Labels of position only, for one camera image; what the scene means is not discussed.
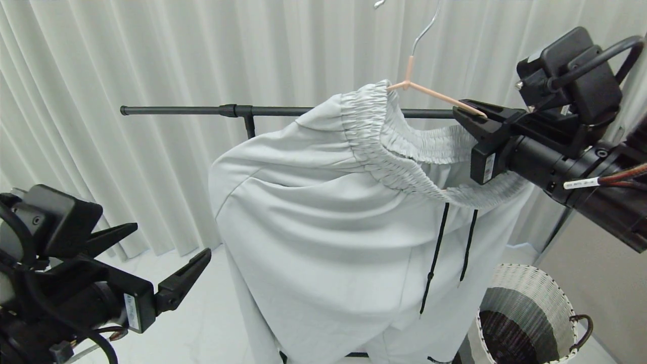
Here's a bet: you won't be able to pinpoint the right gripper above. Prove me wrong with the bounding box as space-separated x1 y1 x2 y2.
452 99 569 198

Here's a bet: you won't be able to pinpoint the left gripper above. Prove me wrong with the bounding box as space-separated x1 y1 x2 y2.
48 222 212 334

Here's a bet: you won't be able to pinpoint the pink clothes hanger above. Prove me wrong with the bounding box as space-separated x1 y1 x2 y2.
373 0 489 120

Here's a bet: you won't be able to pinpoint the pale grey shorts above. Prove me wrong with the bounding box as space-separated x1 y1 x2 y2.
208 79 534 364

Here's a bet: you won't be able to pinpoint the white laundry basket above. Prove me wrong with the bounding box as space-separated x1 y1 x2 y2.
468 263 594 364

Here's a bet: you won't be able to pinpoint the black clothes rack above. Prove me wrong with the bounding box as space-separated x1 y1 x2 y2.
120 104 455 364

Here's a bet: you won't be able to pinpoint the white curtain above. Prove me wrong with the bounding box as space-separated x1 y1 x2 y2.
0 0 647 261

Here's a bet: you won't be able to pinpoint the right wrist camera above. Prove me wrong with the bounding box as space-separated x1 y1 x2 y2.
516 26 623 133

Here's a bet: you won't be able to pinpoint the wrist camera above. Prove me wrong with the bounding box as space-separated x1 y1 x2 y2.
0 185 104 261
516 26 623 133

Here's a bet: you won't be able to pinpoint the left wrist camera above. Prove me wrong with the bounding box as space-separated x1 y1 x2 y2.
0 185 104 261

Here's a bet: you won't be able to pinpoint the black cable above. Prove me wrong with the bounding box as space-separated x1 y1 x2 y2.
548 35 646 92
0 202 119 364

